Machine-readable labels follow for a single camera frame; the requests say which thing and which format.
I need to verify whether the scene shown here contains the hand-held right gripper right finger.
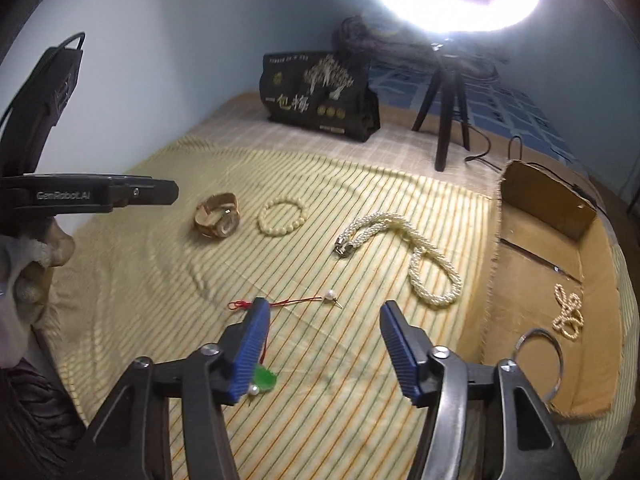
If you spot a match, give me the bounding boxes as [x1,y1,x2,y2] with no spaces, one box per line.
[379,301,583,480]

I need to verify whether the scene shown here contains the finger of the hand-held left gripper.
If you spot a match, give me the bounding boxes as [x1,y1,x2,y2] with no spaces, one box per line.
[113,175,180,208]

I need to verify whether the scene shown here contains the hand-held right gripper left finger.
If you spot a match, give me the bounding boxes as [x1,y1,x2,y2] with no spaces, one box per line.
[75,297,273,480]

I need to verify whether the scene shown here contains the red cord jade pendant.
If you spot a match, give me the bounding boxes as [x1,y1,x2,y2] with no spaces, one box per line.
[227,291,343,396]

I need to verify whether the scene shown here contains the gold wrist watch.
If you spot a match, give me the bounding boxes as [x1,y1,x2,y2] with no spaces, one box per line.
[194,193,241,239]

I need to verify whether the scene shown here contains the cream bead bracelet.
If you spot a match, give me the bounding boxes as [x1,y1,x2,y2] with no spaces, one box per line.
[258,198,307,235]

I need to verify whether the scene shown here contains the thick pearl rope necklace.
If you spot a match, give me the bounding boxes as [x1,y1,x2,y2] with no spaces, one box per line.
[334,211,463,306]

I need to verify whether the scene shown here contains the cardboard box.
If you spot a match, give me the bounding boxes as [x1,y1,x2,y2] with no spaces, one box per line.
[457,159,623,418]

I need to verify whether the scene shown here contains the person's left hand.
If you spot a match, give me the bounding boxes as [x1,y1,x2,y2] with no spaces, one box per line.
[0,217,76,368]

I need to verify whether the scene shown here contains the yellow striped cloth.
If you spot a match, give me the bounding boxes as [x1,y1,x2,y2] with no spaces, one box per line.
[45,147,640,480]

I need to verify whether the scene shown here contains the metal bangle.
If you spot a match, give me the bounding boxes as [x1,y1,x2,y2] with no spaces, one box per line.
[515,327,566,401]

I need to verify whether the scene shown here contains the thin pearl strand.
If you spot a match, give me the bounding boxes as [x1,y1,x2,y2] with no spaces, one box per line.
[551,284,586,338]

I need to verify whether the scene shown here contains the black printed bag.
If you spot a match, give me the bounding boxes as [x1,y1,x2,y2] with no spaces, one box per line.
[260,51,382,145]

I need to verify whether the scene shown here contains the dark cloth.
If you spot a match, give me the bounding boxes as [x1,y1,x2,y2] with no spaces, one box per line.
[0,357,93,480]

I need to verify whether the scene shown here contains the black tripod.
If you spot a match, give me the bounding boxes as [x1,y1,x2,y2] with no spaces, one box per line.
[411,40,473,172]

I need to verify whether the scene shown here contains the blue patterned blanket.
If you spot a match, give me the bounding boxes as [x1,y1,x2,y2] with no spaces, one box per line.
[370,55,576,166]

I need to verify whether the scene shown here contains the black ring light cable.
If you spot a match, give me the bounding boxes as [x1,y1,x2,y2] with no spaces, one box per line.
[465,127,601,211]

